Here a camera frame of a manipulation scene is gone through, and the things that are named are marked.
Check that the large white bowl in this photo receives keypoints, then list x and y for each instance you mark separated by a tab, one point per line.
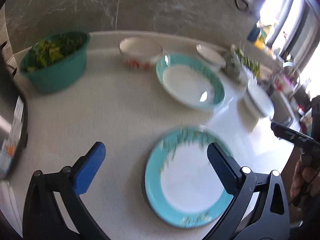
258	102

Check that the plastic bag of greens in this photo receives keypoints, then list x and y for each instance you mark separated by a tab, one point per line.
241	68

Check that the green bowl with greens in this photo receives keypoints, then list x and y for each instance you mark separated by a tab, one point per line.
56	62

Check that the small white bowl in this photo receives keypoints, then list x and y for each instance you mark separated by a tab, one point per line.
213	59

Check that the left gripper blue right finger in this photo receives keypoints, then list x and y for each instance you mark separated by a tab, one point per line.
270	217

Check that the stainless steel rice cooker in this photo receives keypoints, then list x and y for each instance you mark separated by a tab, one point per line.
14	121

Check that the red flower patterned bowl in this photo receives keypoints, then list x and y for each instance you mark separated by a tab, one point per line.
140	53

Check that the person's right hand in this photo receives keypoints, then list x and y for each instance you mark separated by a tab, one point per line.
306	175

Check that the teal rimmed deep plate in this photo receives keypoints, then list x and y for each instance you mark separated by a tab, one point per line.
190	82

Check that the yellow container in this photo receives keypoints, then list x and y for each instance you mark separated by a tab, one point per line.
260	43

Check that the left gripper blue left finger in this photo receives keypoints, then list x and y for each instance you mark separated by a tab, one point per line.
53	208

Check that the blue utensil holder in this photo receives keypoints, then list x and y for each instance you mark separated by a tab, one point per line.
254	34

